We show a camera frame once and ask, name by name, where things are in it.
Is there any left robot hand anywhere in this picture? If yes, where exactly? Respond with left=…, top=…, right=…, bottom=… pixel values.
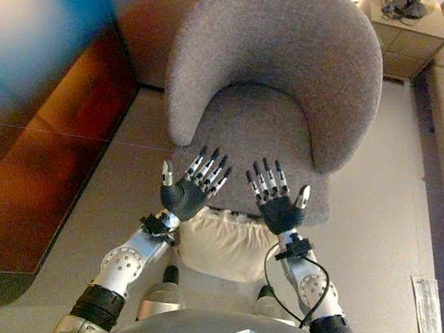
left=153, top=138, right=237, bottom=230

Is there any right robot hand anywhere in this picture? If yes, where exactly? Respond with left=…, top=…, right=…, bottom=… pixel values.
left=237, top=154, right=317, bottom=240

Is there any white fringed cushion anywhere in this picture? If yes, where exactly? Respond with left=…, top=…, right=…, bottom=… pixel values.
left=173, top=202, right=283, bottom=289

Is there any black left robot foot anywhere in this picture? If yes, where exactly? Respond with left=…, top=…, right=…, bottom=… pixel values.
left=160, top=264, right=184, bottom=287

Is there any black robot foot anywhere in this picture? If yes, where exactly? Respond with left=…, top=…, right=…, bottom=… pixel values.
left=160, top=264, right=184, bottom=287
left=259, top=283, right=278, bottom=302

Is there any black right robot foot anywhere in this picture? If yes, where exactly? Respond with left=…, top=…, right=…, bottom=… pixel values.
left=259, top=283, right=278, bottom=302

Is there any silver left robot leg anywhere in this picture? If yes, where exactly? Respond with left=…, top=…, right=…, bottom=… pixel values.
left=136, top=278, right=189, bottom=329

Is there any grey fabric armchair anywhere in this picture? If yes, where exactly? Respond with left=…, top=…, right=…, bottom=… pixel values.
left=146, top=0, right=398, bottom=235

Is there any glossy dark wooden table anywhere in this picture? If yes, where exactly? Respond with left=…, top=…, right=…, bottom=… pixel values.
left=0, top=0, right=154, bottom=333

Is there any beige side table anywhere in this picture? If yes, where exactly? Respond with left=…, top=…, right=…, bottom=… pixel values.
left=349, top=0, right=444, bottom=88

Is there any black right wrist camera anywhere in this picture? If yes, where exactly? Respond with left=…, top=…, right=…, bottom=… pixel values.
left=274, top=234, right=313, bottom=266

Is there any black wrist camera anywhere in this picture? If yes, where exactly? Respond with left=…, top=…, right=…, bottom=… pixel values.
left=274, top=234, right=313, bottom=266
left=137, top=211, right=180, bottom=247

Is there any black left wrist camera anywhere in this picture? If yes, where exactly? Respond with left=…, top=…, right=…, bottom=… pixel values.
left=137, top=211, right=180, bottom=247

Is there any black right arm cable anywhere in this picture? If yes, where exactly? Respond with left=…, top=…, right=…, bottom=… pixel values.
left=254, top=240, right=335, bottom=333

